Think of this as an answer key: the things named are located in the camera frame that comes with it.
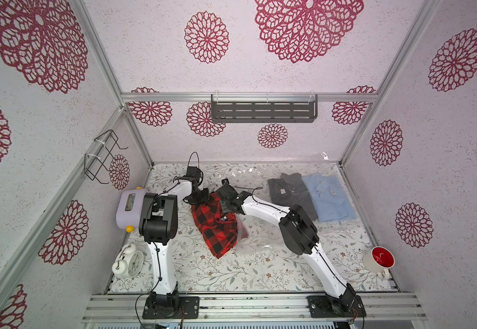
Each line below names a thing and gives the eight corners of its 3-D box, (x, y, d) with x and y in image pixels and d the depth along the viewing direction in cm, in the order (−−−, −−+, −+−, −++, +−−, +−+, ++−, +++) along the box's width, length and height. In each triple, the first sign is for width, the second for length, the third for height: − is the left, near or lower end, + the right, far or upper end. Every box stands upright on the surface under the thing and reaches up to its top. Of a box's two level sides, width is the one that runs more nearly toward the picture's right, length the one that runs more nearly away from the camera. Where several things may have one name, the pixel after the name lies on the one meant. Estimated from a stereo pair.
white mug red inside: (359, 268, 85) (369, 262, 78) (365, 250, 90) (375, 243, 83) (380, 281, 82) (392, 275, 75) (385, 261, 86) (396, 254, 80)
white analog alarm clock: (125, 279, 82) (109, 269, 72) (137, 255, 88) (124, 242, 78) (136, 282, 81) (121, 272, 71) (147, 257, 88) (136, 245, 77)
